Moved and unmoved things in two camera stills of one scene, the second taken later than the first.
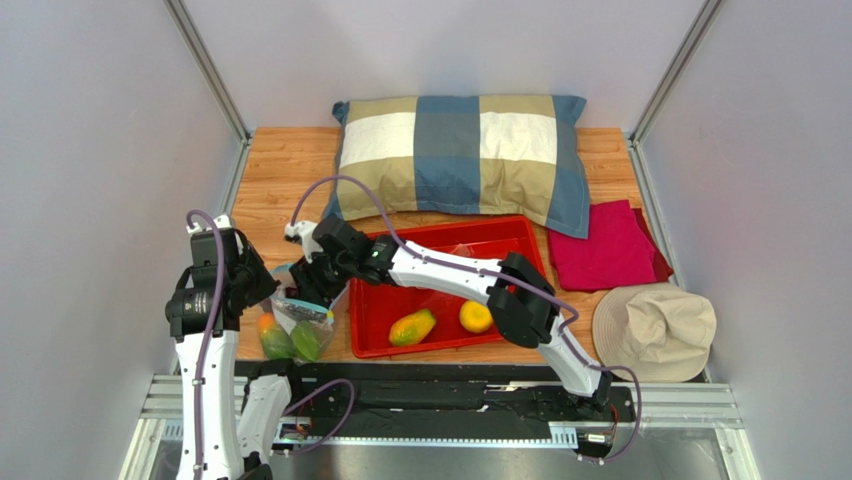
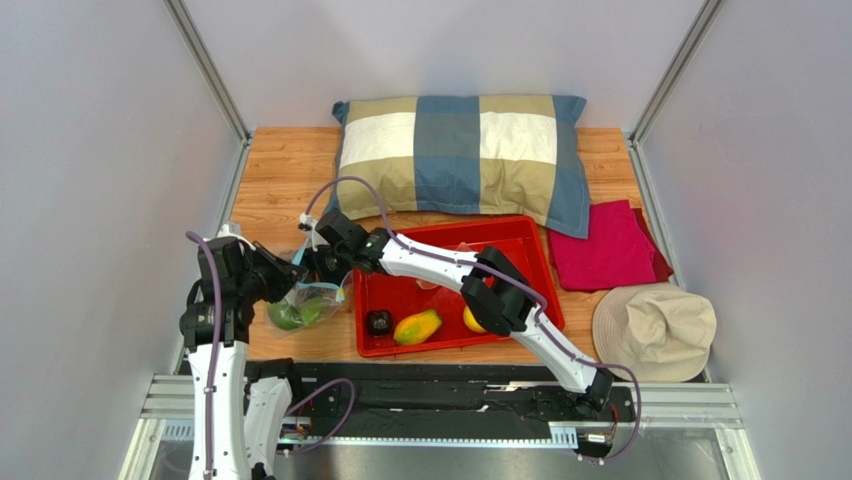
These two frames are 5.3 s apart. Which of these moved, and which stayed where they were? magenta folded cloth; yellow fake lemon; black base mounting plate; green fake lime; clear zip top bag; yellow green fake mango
Moved: clear zip top bag; green fake lime
Stayed: yellow fake lemon; yellow green fake mango; magenta folded cloth; black base mounting plate
